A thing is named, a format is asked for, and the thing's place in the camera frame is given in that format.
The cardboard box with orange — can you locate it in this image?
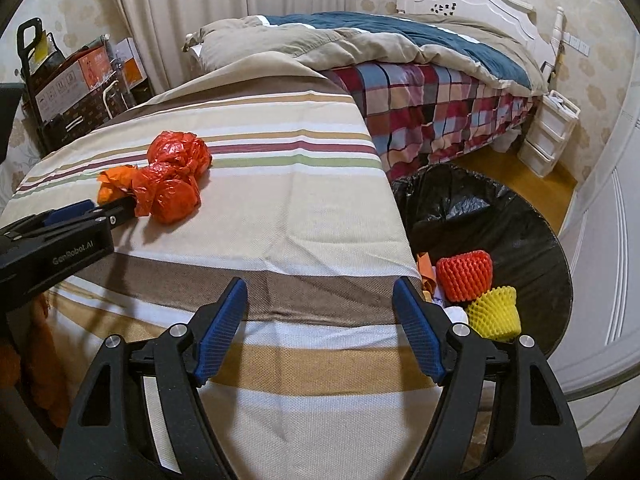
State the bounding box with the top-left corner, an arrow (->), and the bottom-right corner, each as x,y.
35,46 -> 113,122

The white door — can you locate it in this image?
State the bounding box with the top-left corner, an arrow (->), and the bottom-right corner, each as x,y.
549,61 -> 639,401

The patterned brown storage box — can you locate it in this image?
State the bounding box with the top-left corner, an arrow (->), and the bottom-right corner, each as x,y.
41,72 -> 134,153

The white orange small box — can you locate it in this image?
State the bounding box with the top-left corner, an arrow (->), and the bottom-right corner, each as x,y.
114,37 -> 148,90

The black trash bag bin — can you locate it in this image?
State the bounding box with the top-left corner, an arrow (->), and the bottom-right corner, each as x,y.
392,164 -> 574,356

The white plastic drawer unit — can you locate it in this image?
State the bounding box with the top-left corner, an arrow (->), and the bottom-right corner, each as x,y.
518,90 -> 580,178

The white paper ball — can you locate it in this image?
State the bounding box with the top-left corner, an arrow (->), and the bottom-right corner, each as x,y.
434,297 -> 469,324

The yellow foam fruit net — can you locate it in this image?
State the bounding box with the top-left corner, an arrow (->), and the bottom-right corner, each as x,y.
466,286 -> 522,342

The red plastic bag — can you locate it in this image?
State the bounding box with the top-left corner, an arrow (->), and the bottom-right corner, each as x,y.
132,131 -> 213,224

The white wooden headboard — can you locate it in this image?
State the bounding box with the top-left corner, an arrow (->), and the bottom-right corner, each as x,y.
396,0 -> 565,78

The orange plastic bag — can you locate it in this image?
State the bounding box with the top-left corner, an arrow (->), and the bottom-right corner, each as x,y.
96,165 -> 152,205

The plaid bed sheet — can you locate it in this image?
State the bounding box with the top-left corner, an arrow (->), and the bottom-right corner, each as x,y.
323,62 -> 537,181

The beige and blue quilt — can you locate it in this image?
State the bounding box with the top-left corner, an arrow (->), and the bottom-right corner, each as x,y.
183,11 -> 548,98

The orange paper piece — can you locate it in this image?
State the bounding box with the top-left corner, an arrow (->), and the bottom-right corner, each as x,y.
416,252 -> 437,301

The striped bed sheet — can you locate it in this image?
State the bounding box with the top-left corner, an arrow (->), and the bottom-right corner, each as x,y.
1,54 -> 440,479

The red foam fruit net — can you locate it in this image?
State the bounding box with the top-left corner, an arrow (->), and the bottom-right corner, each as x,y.
436,250 -> 494,302

